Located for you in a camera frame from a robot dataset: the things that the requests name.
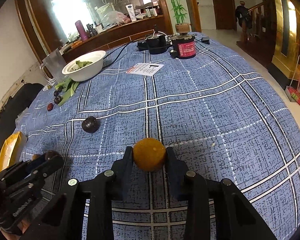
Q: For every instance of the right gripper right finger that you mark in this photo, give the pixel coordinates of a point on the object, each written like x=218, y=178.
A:
x=235, y=216

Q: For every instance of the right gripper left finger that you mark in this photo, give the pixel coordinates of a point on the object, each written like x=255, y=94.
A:
x=62, y=218

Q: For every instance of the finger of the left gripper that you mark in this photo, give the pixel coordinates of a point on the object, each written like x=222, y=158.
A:
x=23, y=174

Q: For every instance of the small yellow orange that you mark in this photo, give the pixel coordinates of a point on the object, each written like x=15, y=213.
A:
x=149, y=154

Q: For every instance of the orange mandarin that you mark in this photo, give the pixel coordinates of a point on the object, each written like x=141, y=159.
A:
x=35, y=156

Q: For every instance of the person left hand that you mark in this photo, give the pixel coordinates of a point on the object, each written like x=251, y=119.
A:
x=23, y=225

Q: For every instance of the yellow rimmed white tray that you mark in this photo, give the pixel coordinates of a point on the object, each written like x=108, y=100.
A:
x=11, y=150

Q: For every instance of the black sofa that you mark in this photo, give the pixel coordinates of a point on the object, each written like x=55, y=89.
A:
x=15, y=106

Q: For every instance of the red fruit by leaves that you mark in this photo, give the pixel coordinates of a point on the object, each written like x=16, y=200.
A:
x=49, y=106

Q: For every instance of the small dark plum by leaves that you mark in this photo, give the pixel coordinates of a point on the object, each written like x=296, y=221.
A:
x=58, y=99

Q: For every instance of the small dark cherry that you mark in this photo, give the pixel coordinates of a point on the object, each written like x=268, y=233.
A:
x=56, y=93

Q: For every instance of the blue plaid tablecloth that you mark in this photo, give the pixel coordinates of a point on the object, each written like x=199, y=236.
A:
x=218, y=114

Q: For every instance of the green leafy vegetable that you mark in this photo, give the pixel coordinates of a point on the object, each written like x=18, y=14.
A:
x=66, y=89

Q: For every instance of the clear glass mug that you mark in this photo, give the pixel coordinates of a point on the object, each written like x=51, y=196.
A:
x=52, y=67

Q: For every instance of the white bowl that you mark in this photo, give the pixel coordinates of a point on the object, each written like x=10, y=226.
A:
x=85, y=67

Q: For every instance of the wooden sideboard counter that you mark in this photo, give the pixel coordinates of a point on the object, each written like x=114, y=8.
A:
x=120, y=35

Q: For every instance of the purple thermos bottle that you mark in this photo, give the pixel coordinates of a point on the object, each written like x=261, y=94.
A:
x=81, y=30

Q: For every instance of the white red paper card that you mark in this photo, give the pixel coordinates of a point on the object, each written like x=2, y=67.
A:
x=145, y=69

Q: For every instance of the black red canister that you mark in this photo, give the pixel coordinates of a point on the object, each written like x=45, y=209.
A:
x=183, y=46

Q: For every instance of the black power device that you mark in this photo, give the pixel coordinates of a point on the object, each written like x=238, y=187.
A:
x=156, y=43

